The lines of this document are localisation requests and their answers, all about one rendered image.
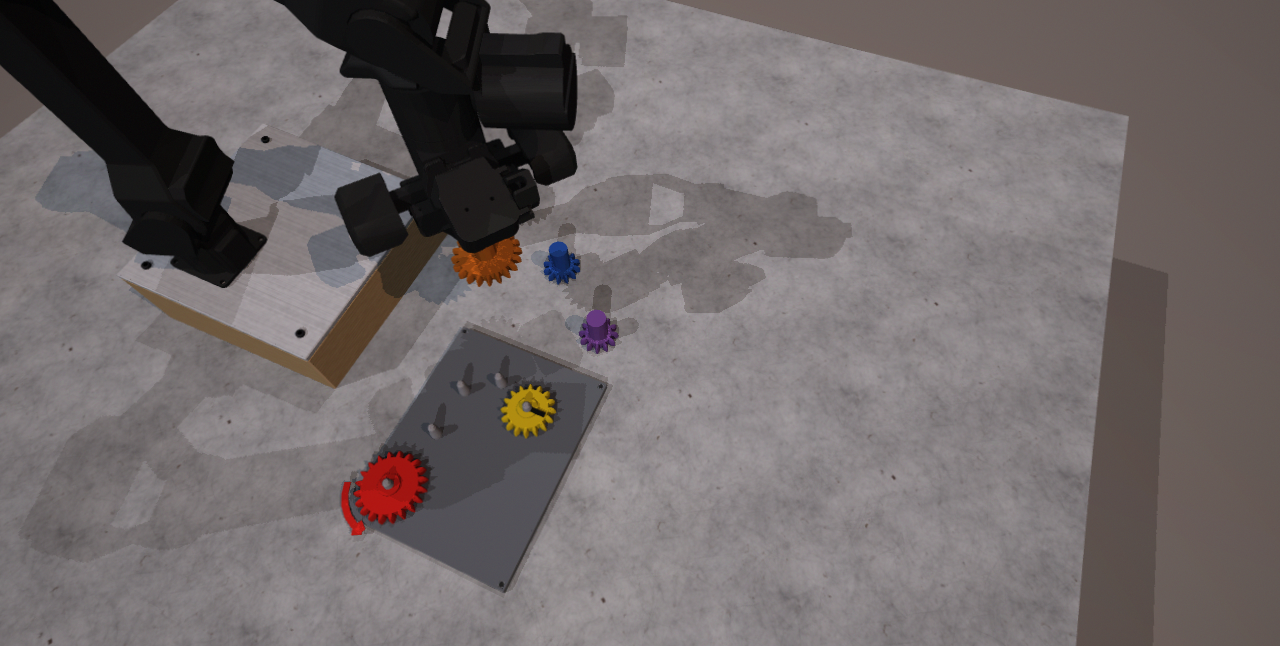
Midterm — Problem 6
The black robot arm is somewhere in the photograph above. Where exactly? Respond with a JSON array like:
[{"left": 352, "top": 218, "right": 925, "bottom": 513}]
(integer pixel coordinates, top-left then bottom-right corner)
[{"left": 0, "top": 0, "right": 579, "bottom": 288}]

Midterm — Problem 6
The yellow gear with black stripe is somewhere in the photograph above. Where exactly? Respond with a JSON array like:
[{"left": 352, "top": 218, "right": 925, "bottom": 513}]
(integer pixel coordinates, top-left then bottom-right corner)
[{"left": 500, "top": 384, "right": 556, "bottom": 437}]

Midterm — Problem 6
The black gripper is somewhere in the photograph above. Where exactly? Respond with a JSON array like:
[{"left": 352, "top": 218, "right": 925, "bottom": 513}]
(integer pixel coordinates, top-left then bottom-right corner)
[{"left": 334, "top": 113, "right": 577, "bottom": 257}]

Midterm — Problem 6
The red gear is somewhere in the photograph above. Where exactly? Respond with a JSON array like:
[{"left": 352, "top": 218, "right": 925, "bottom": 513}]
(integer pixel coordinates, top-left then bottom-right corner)
[{"left": 355, "top": 452, "right": 429, "bottom": 524}]

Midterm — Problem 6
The purple gear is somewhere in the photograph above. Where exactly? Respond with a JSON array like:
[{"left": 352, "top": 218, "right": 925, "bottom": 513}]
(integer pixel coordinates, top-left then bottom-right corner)
[{"left": 579, "top": 310, "right": 618, "bottom": 354}]

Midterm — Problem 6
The red curved arrow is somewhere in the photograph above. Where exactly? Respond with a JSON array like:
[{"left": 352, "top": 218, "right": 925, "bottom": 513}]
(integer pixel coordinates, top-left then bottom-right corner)
[{"left": 342, "top": 482, "right": 365, "bottom": 535}]

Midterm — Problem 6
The orange gear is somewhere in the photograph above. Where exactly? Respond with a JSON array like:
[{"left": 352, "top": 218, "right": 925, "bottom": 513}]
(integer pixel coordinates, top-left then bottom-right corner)
[{"left": 451, "top": 235, "right": 522, "bottom": 287}]

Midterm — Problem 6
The blue gear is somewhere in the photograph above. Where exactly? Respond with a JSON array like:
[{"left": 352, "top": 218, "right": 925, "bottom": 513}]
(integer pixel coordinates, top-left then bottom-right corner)
[{"left": 544, "top": 242, "right": 580, "bottom": 284}]

